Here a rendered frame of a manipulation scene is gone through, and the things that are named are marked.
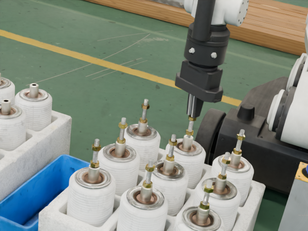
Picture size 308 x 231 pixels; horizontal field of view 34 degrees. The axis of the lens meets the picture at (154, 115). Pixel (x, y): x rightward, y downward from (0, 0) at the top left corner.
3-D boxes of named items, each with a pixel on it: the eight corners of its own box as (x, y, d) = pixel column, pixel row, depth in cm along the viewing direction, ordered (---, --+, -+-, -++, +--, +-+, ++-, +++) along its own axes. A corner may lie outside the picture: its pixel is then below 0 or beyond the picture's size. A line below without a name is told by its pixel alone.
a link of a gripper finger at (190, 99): (195, 112, 116) (200, 88, 113) (186, 116, 114) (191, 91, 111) (190, 110, 117) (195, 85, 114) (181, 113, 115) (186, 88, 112)
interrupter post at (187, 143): (186, 152, 117) (188, 140, 116) (179, 147, 119) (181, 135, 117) (193, 150, 119) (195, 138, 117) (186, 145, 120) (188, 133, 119)
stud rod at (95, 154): (90, 172, 101) (93, 140, 98) (92, 169, 102) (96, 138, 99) (95, 173, 101) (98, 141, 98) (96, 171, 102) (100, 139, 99)
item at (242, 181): (194, 230, 121) (208, 167, 112) (205, 208, 129) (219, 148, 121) (232, 244, 118) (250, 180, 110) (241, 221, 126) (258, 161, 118)
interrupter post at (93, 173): (99, 176, 104) (100, 163, 102) (98, 183, 102) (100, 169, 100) (87, 175, 104) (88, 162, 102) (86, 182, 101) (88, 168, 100)
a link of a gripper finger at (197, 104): (189, 118, 114) (194, 93, 111) (198, 114, 116) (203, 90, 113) (194, 120, 113) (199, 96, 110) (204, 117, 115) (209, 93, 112)
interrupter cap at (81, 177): (111, 170, 106) (112, 167, 106) (111, 191, 100) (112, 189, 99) (75, 167, 105) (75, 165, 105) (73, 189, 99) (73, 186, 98)
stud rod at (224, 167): (223, 184, 105) (231, 153, 101) (221, 185, 104) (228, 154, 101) (220, 181, 105) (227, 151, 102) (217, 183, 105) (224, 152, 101)
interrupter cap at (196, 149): (185, 160, 114) (186, 158, 114) (163, 145, 119) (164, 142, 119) (208, 152, 119) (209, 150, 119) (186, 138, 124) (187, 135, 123)
